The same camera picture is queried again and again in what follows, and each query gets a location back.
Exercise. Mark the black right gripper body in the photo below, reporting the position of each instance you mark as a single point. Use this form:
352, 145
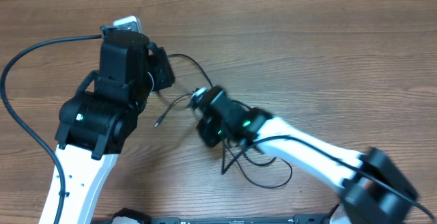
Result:
213, 134

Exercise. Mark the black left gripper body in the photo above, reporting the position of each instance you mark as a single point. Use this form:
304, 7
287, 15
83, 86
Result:
160, 71

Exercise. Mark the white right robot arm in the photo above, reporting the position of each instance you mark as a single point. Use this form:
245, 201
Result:
370, 187

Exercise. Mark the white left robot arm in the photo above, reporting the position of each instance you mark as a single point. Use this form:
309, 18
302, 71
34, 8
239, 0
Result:
96, 121

